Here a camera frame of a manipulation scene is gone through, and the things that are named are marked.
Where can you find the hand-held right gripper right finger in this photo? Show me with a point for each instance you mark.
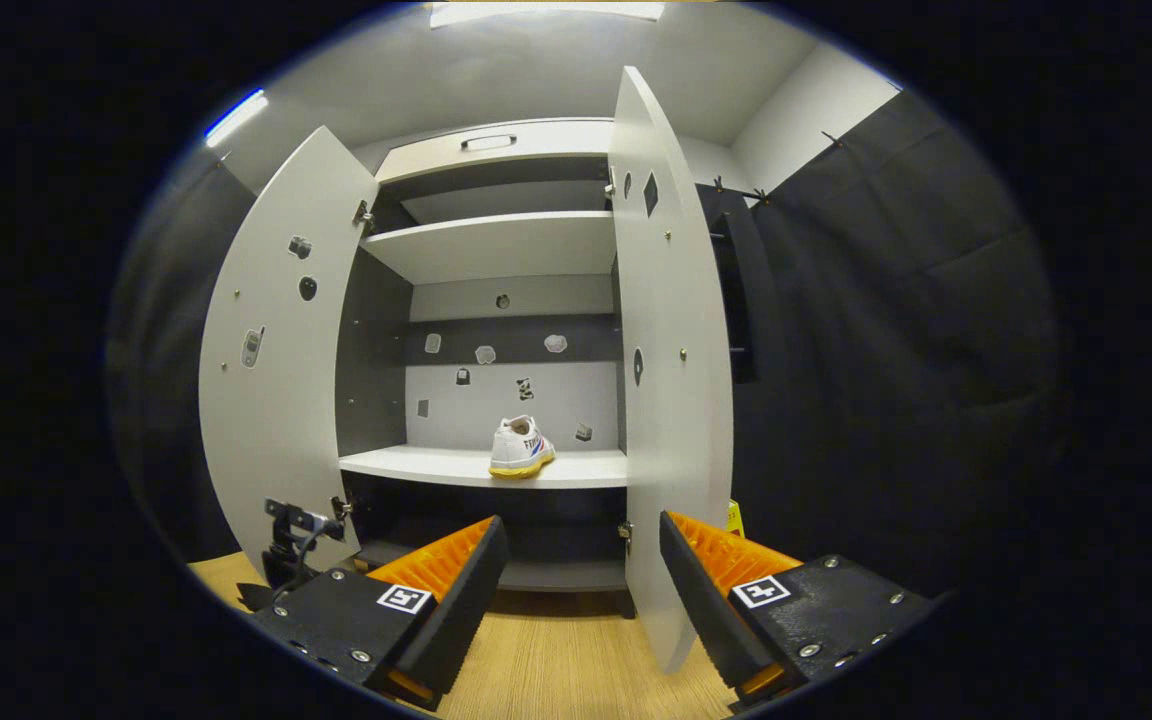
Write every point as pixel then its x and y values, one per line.
pixel 706 610

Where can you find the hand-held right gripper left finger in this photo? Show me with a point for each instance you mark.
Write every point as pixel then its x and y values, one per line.
pixel 456 610

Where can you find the grey cabinet door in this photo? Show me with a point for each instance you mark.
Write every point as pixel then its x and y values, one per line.
pixel 671 420
pixel 276 420

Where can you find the white shoe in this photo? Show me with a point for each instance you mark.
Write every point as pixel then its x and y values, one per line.
pixel 521 450

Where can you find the small yellow object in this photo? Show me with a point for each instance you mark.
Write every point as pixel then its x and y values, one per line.
pixel 735 518

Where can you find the black backdrop cloth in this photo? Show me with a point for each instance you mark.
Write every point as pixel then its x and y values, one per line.
pixel 886 350

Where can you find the narrow ceiling light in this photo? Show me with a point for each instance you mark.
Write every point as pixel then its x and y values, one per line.
pixel 236 117

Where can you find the wide ceiling light panel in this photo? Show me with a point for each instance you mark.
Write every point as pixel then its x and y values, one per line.
pixel 546 10

